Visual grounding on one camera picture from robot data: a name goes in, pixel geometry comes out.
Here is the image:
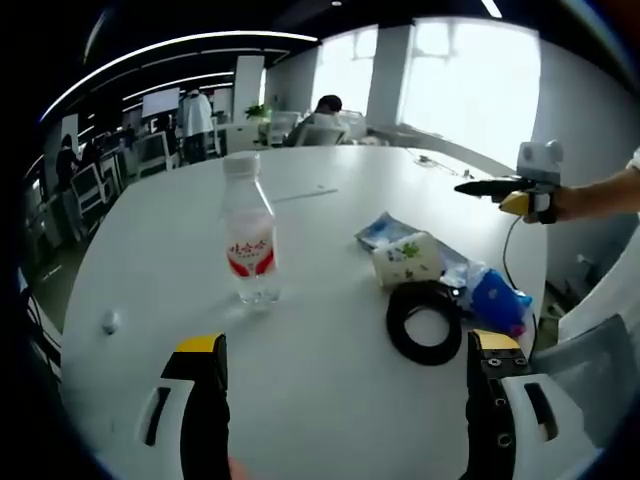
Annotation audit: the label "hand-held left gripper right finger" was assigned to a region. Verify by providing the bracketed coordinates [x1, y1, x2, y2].
[462, 328, 594, 480]

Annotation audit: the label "white projection screen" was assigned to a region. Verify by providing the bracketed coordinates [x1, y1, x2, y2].
[141, 87, 181, 117]

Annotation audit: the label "grey white office chair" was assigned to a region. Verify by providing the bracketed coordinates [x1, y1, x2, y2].
[532, 239, 640, 451]

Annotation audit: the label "long ceiling light strip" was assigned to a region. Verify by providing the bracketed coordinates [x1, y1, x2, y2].
[37, 32, 319, 121]

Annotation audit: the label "grey cable with adapter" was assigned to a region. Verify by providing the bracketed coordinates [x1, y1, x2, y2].
[414, 153, 474, 179]

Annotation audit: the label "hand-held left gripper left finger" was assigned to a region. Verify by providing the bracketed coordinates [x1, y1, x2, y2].
[139, 332, 232, 480]

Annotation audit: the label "person's right hand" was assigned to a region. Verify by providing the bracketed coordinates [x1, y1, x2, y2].
[552, 182, 589, 221]

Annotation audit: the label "clear water bottle red label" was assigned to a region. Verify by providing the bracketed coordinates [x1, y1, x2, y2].
[219, 153, 282, 306]

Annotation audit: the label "white table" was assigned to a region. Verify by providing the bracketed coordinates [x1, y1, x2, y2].
[59, 144, 551, 480]

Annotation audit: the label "person's left hand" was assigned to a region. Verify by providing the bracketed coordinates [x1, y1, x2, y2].
[228, 457, 256, 480]

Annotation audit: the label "blue pink plastic packet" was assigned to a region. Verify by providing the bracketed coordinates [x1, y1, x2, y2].
[439, 244, 535, 340]

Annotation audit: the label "grey pouch with blue pad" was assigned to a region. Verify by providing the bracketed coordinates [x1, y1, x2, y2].
[353, 211, 426, 251]

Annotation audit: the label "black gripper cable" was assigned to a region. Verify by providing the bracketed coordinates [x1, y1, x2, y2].
[502, 214, 539, 361]

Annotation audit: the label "white paper cup green print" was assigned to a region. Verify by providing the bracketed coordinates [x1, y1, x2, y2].
[370, 230, 444, 289]

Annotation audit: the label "green potted plant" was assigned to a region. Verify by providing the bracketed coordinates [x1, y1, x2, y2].
[244, 103, 274, 124]

